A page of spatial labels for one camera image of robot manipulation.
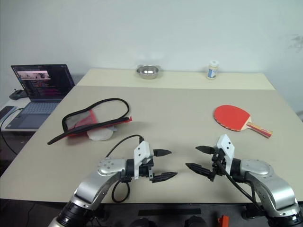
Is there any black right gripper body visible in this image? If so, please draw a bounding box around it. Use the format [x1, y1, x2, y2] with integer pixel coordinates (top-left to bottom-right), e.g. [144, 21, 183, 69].
[209, 148, 226, 183]

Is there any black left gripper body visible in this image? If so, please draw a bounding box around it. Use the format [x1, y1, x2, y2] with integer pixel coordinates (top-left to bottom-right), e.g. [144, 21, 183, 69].
[138, 150, 156, 183]

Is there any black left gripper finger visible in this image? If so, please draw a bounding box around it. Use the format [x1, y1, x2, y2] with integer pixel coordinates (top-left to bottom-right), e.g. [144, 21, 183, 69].
[151, 171, 178, 184]
[154, 148, 172, 157]

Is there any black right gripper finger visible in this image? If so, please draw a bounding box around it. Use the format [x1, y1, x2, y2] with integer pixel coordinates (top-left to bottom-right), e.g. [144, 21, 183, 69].
[185, 163, 213, 178]
[195, 145, 215, 155]

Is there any red table tennis paddle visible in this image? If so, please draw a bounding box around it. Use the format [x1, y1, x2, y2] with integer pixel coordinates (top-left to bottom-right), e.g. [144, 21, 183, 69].
[213, 104, 273, 139]

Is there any black red paddle case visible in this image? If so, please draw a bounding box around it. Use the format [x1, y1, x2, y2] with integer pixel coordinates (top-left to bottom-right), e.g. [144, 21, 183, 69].
[47, 97, 133, 146]

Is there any orange-red clamp piece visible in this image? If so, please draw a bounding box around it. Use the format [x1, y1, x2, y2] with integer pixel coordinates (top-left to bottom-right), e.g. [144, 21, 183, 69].
[217, 215, 229, 227]

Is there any white round padding piece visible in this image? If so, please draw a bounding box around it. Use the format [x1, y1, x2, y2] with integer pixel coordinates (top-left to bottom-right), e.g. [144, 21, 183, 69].
[87, 126, 118, 142]

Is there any white capped small jar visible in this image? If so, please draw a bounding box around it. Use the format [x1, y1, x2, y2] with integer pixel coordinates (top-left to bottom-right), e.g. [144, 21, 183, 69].
[206, 60, 220, 80]

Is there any stainless steel bowl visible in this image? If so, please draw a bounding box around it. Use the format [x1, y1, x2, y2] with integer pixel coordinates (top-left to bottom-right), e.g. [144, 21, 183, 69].
[135, 64, 164, 80]

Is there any open blue-grey laptop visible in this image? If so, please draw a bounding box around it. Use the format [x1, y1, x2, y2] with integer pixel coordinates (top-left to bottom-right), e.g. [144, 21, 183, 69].
[5, 63, 76, 131]

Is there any black handheld controller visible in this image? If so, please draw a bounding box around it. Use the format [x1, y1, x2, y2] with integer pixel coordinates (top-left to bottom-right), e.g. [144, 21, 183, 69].
[9, 87, 29, 101]

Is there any dark smartphone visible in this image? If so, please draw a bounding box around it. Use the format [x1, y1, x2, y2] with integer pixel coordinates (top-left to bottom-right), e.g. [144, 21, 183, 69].
[0, 105, 16, 120]

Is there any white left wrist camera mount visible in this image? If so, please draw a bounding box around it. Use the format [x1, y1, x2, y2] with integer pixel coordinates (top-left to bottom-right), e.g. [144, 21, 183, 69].
[133, 141, 152, 180]

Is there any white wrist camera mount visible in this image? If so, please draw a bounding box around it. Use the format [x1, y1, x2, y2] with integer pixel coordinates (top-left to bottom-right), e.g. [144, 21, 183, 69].
[133, 141, 152, 180]
[216, 134, 236, 174]

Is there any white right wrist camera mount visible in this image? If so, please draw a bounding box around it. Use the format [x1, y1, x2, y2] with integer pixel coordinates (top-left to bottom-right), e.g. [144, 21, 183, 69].
[216, 134, 236, 174]

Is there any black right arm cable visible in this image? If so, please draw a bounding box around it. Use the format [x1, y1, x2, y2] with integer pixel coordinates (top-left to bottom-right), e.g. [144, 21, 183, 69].
[214, 157, 268, 213]

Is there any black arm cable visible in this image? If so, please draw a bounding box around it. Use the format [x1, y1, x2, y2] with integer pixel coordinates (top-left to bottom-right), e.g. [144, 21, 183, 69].
[105, 134, 145, 203]
[214, 157, 268, 213]

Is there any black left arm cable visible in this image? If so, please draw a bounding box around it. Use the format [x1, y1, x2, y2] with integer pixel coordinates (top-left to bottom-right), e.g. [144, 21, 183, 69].
[105, 134, 145, 203]

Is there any thin black floor cable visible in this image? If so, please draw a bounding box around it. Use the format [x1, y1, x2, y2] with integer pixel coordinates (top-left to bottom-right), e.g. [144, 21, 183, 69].
[0, 120, 18, 156]

